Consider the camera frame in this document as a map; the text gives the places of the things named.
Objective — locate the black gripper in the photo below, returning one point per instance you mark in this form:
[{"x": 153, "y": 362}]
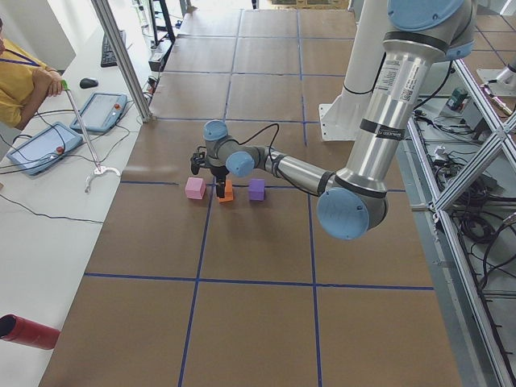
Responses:
[{"x": 220, "y": 174}]

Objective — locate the orange foam cube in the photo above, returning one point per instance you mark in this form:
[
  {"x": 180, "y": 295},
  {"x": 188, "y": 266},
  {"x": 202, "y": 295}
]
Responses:
[{"x": 228, "y": 193}]

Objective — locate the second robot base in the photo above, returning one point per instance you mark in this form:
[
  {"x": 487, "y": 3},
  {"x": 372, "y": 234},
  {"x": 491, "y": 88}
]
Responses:
[{"x": 500, "y": 82}]

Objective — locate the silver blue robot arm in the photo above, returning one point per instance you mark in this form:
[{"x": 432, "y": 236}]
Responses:
[{"x": 396, "y": 44}]

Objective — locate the pink foam cube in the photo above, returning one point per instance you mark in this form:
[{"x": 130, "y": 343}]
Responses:
[{"x": 195, "y": 188}]

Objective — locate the dark purple foam cube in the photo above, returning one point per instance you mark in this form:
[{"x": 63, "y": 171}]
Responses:
[{"x": 256, "y": 189}]

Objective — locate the far teach pendant tablet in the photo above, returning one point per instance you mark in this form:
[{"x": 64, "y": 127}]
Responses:
[{"x": 102, "y": 111}]

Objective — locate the teach pendant tablet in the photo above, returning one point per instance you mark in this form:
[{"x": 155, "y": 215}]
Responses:
[
  {"x": 43, "y": 150},
  {"x": 102, "y": 111}
]

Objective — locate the black keyboard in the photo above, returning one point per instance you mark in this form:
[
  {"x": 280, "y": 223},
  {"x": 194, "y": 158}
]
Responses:
[{"x": 108, "y": 58}]

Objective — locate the black computer mouse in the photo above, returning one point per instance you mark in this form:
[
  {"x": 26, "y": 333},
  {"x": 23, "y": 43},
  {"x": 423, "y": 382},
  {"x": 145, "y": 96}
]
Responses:
[{"x": 88, "y": 82}]

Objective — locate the near teach pendant tablet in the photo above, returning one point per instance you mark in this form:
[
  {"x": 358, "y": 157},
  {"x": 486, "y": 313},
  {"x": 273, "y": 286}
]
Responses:
[{"x": 43, "y": 150}]

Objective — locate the reacher grabber stick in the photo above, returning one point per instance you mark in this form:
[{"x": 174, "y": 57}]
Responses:
[{"x": 99, "y": 169}]

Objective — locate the person in yellow shirt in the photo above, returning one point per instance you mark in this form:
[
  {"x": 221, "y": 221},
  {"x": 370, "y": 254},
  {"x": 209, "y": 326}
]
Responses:
[{"x": 25, "y": 84}]

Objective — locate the green power device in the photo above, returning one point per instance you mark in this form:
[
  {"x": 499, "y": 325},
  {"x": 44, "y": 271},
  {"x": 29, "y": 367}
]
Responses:
[{"x": 457, "y": 98}]

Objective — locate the red cylinder tube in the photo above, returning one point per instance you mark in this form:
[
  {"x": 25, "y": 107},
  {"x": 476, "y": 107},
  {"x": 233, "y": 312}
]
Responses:
[{"x": 23, "y": 331}]

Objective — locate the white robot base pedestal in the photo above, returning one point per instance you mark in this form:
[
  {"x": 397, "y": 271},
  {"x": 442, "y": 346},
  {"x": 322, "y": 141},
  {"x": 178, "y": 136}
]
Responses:
[{"x": 340, "y": 120}]

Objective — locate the aluminium frame post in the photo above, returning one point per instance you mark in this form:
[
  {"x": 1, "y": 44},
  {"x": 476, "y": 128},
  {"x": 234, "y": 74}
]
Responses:
[{"x": 110, "y": 27}]

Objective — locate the aluminium frame rail right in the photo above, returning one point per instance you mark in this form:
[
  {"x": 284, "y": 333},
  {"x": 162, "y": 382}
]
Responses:
[{"x": 467, "y": 161}]

